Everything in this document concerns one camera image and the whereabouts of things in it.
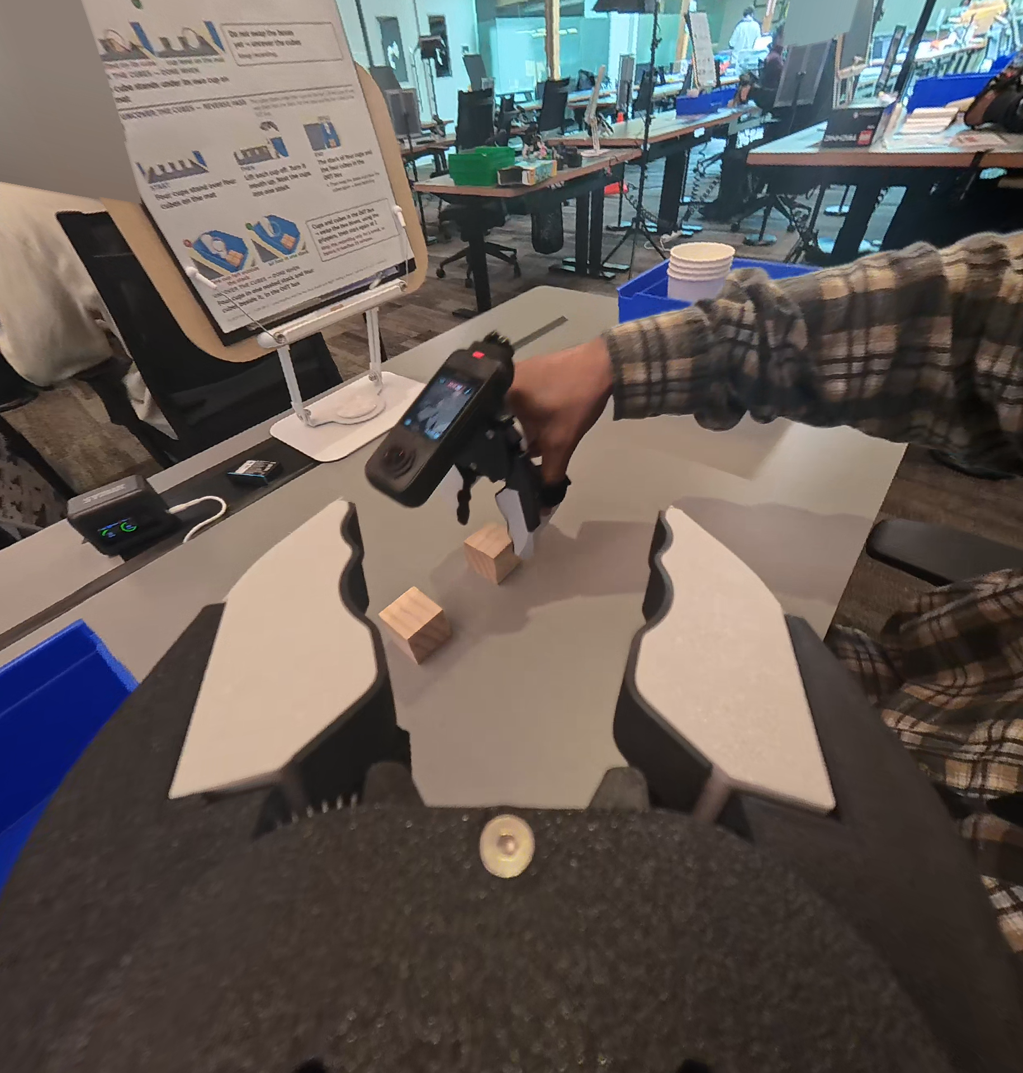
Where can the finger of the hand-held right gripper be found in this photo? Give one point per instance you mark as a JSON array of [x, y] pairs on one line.
[[520, 524]]

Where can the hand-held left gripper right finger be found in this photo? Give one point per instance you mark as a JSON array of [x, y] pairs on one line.
[[729, 687]]

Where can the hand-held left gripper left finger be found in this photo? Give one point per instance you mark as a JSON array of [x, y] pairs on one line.
[[268, 687]]

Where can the wooden cube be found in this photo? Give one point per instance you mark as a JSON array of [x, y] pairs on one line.
[[488, 557], [415, 624]]

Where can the blue plastic bin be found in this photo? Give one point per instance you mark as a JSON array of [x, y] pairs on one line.
[[706, 100], [952, 90], [641, 298], [42, 738]]

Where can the person's right forearm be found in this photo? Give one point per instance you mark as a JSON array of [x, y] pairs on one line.
[[813, 352]]

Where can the person's right hand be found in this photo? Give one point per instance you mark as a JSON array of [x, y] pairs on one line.
[[566, 402]]

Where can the white document stand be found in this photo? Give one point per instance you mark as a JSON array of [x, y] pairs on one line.
[[352, 419]]

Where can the small black box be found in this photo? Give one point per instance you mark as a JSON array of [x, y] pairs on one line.
[[253, 472]]

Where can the black charger with display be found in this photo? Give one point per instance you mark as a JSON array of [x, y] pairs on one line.
[[122, 515]]

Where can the tan-edged display board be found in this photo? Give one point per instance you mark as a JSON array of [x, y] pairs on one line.
[[402, 209]]

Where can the black chair armrest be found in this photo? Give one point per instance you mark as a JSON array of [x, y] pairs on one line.
[[939, 549]]

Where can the black mesh basket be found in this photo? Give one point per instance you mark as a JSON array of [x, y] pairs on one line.
[[547, 226]]

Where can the green plastic crate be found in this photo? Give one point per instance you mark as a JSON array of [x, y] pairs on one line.
[[482, 166]]

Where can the small printed carton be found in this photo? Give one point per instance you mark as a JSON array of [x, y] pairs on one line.
[[528, 173]]

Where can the black office chair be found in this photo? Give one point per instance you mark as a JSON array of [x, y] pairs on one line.
[[476, 117]]

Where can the printed instruction sheet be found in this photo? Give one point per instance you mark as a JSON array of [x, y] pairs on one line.
[[243, 151]]

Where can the white desk lamp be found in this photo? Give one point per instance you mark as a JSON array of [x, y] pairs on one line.
[[597, 117]]

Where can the black tripod light stand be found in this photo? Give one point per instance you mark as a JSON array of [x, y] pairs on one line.
[[646, 126]]

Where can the black printed box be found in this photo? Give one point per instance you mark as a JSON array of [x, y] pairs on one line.
[[854, 127]]

